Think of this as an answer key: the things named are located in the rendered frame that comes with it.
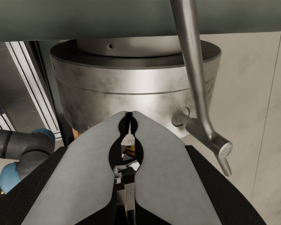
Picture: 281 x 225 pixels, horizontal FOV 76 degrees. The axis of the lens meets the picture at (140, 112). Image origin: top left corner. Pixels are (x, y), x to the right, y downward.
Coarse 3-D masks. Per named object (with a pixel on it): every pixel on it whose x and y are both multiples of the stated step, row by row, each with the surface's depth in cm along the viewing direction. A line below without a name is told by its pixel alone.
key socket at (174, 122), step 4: (180, 108) 27; (184, 108) 27; (176, 112) 27; (184, 112) 27; (188, 112) 28; (172, 116) 27; (172, 120) 27; (176, 120) 27; (176, 124) 28; (180, 124) 28
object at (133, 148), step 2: (132, 146) 43; (134, 146) 43; (126, 148) 45; (128, 148) 44; (130, 148) 44; (132, 148) 44; (134, 148) 44; (124, 150) 47; (126, 150) 46; (128, 150) 46; (130, 150) 46; (132, 150) 44; (134, 150) 44; (126, 152) 46; (128, 152) 46; (130, 152) 45; (132, 152) 45; (134, 152) 45; (128, 154) 46; (130, 154) 46; (132, 154) 45; (134, 154) 45; (130, 156) 46; (132, 156) 46; (134, 156) 46
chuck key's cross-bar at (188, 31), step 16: (176, 0) 8; (192, 0) 8; (176, 16) 9; (192, 16) 9; (192, 32) 10; (192, 48) 11; (192, 64) 12; (192, 80) 13; (192, 96) 16; (208, 128) 20; (224, 160) 25
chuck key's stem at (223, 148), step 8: (184, 120) 26; (192, 120) 24; (192, 128) 24; (200, 128) 23; (200, 136) 23; (216, 136) 21; (208, 144) 22; (216, 144) 21; (224, 144) 20; (232, 144) 21; (216, 152) 21; (224, 152) 20
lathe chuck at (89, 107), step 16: (64, 96) 29; (80, 96) 26; (96, 96) 25; (112, 96) 24; (128, 96) 24; (144, 96) 24; (160, 96) 24; (176, 96) 25; (208, 96) 30; (64, 112) 33; (80, 112) 28; (96, 112) 26; (112, 112) 25; (144, 112) 25; (160, 112) 26; (192, 112) 28; (80, 128) 30; (176, 128) 28; (128, 144) 28
